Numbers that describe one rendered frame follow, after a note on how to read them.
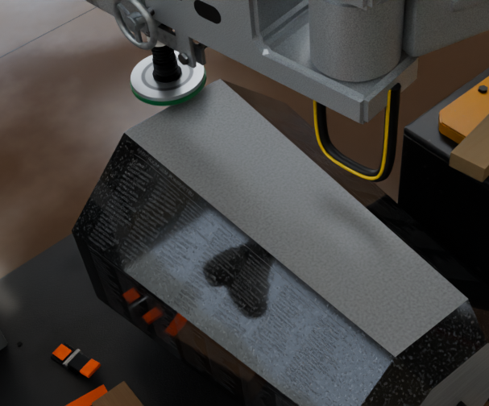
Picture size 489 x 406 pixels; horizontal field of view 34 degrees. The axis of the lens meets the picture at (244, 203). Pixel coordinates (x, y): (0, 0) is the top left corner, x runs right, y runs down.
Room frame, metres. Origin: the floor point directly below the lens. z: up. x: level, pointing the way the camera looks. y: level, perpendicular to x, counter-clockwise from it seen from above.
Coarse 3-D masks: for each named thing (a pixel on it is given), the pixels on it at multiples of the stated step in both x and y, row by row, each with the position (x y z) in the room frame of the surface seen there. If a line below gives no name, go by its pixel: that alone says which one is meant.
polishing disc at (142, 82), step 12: (144, 60) 1.90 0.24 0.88; (132, 72) 1.85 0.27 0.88; (144, 72) 1.85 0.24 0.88; (192, 72) 1.82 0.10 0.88; (204, 72) 1.81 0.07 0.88; (132, 84) 1.80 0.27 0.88; (144, 84) 1.79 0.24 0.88; (156, 84) 1.79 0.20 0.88; (168, 84) 1.78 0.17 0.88; (180, 84) 1.77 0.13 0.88; (192, 84) 1.77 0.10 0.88; (144, 96) 1.75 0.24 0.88; (156, 96) 1.73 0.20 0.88; (168, 96) 1.73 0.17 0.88; (180, 96) 1.73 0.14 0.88
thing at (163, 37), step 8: (88, 0) 1.94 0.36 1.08; (96, 0) 1.91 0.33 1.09; (144, 32) 1.77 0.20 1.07; (160, 32) 1.72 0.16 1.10; (168, 32) 1.70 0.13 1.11; (160, 40) 1.73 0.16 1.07; (168, 40) 1.70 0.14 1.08; (176, 48) 1.68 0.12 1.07; (200, 48) 1.62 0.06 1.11; (184, 56) 1.61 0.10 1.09; (200, 56) 1.62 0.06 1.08; (184, 64) 1.61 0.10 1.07
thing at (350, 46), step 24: (312, 0) 1.32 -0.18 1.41; (336, 0) 1.27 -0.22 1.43; (384, 0) 1.26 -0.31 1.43; (312, 24) 1.32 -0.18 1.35; (336, 24) 1.26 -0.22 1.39; (360, 24) 1.25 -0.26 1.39; (384, 24) 1.25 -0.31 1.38; (312, 48) 1.32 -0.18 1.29; (336, 48) 1.26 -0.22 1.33; (360, 48) 1.25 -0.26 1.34; (384, 48) 1.25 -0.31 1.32; (336, 72) 1.26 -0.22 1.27; (360, 72) 1.25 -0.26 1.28; (384, 72) 1.26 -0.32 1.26
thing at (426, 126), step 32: (448, 96) 1.74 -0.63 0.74; (416, 128) 1.62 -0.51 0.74; (416, 160) 1.58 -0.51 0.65; (448, 160) 1.49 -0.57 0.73; (416, 192) 1.57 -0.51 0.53; (448, 192) 1.48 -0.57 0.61; (480, 192) 1.40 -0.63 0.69; (448, 224) 1.47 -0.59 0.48; (480, 224) 1.39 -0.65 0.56; (480, 256) 1.37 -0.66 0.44
